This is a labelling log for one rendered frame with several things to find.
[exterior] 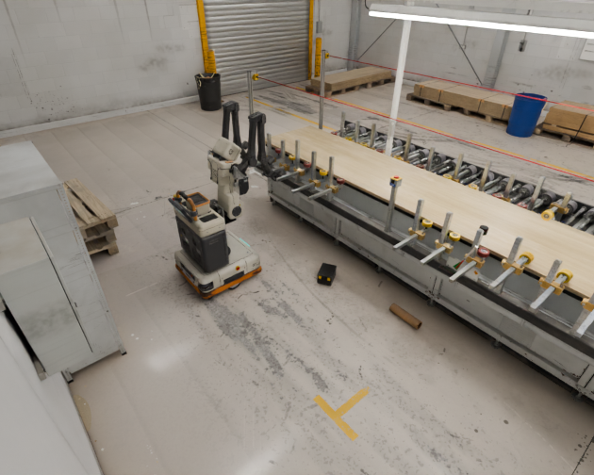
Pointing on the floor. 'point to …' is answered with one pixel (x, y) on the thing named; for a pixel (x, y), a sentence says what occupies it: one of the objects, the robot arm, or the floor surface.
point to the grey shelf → (36, 167)
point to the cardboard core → (405, 316)
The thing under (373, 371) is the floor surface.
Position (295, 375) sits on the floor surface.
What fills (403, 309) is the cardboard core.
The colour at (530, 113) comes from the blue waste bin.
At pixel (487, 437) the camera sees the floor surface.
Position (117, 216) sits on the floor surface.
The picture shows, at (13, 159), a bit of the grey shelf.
